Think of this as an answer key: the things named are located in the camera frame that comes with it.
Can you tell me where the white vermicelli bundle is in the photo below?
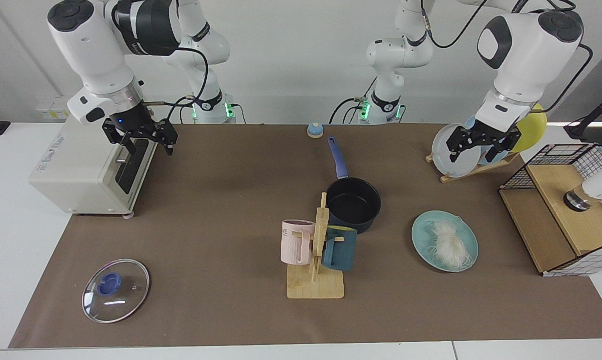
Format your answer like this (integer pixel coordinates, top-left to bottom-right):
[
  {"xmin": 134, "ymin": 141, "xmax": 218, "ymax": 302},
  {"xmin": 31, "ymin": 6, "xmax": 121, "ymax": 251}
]
[{"xmin": 425, "ymin": 220, "xmax": 474, "ymax": 268}]

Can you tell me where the glass lid with blue knob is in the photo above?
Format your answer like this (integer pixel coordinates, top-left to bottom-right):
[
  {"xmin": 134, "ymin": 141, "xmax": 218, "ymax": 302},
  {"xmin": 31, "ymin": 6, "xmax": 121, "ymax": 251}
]
[{"xmin": 81, "ymin": 258, "xmax": 150, "ymax": 324}]

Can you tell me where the wooden plate rack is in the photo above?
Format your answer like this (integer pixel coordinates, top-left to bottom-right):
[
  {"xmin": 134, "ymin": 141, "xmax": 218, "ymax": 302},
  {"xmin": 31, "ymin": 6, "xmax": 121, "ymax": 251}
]
[{"xmin": 426, "ymin": 152, "xmax": 521, "ymax": 184}]

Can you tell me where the grey plate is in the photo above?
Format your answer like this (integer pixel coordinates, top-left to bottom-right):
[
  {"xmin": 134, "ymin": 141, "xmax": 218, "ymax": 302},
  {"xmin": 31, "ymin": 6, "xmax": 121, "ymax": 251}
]
[{"xmin": 431, "ymin": 123, "xmax": 481, "ymax": 179}]

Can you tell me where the light blue plate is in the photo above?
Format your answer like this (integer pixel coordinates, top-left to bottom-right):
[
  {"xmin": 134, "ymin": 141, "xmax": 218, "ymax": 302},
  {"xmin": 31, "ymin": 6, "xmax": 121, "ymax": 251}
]
[{"xmin": 463, "ymin": 115, "xmax": 514, "ymax": 167}]

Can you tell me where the yellow plate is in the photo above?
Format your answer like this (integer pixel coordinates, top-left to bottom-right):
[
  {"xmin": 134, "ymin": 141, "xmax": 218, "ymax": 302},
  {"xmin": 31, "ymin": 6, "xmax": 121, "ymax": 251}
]
[{"xmin": 510, "ymin": 103, "xmax": 548, "ymax": 154}]

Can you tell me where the teal round plate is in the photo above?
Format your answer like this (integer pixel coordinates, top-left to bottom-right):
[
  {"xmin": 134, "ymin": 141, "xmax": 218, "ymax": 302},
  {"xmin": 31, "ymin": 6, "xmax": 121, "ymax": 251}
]
[{"xmin": 411, "ymin": 210, "xmax": 479, "ymax": 273}]

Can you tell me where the pale toaster oven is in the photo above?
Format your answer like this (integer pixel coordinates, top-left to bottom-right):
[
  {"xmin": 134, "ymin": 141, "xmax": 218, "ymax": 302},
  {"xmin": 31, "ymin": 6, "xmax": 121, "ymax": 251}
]
[{"xmin": 28, "ymin": 112, "xmax": 159, "ymax": 220}]

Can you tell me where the black angled stand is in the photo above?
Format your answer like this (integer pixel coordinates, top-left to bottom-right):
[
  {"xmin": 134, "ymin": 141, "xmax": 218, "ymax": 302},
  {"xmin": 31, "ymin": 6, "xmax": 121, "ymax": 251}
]
[{"xmin": 564, "ymin": 87, "xmax": 602, "ymax": 142}]

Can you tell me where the brown table cloth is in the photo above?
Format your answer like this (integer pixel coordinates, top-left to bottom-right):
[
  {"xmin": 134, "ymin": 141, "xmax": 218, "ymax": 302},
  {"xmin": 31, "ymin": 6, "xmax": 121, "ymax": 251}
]
[{"xmin": 7, "ymin": 123, "xmax": 602, "ymax": 349}]

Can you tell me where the dark blue cup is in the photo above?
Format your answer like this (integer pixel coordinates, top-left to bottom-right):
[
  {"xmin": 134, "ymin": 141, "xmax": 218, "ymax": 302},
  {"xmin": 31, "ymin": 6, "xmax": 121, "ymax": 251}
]
[{"xmin": 322, "ymin": 225, "xmax": 358, "ymax": 272}]

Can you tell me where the pink ribbed cup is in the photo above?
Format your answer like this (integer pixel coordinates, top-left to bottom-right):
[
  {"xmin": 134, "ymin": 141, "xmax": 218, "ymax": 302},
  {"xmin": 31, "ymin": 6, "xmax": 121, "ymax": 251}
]
[{"xmin": 280, "ymin": 219, "xmax": 315, "ymax": 266}]

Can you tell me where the wooden cup stand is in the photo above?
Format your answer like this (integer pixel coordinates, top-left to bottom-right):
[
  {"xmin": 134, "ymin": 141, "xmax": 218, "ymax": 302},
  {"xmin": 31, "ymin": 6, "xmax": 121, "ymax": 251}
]
[{"xmin": 286, "ymin": 192, "xmax": 345, "ymax": 300}]

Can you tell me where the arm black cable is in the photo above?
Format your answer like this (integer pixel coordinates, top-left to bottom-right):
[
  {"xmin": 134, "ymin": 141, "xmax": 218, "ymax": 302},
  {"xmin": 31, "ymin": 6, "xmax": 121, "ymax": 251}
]
[
  {"xmin": 420, "ymin": 0, "xmax": 594, "ymax": 115},
  {"xmin": 143, "ymin": 46, "xmax": 210, "ymax": 125}
]

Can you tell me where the wire basket with wooden floor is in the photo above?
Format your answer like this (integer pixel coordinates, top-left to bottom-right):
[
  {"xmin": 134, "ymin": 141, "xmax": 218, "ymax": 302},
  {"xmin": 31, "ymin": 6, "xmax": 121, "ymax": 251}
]
[{"xmin": 499, "ymin": 143, "xmax": 602, "ymax": 277}]

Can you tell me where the black pot with blue handle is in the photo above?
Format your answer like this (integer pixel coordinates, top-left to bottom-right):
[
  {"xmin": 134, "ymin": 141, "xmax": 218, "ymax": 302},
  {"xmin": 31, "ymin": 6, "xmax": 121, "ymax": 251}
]
[{"xmin": 325, "ymin": 136, "xmax": 382, "ymax": 235}]

